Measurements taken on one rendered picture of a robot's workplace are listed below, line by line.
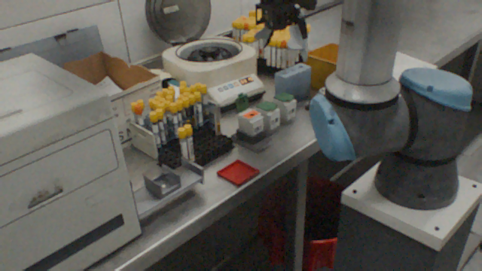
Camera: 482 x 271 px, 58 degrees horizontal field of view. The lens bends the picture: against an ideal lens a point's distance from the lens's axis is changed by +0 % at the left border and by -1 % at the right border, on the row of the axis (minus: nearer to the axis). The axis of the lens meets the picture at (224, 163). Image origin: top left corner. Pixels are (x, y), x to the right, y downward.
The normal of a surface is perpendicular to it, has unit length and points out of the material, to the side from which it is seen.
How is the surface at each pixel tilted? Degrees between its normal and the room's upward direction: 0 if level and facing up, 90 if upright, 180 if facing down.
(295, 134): 0
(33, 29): 90
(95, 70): 88
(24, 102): 0
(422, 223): 1
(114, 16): 90
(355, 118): 92
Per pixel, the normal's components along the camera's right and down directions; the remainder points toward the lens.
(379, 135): 0.24, 0.54
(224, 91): 0.18, -0.56
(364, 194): -0.07, -0.83
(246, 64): 0.57, 0.44
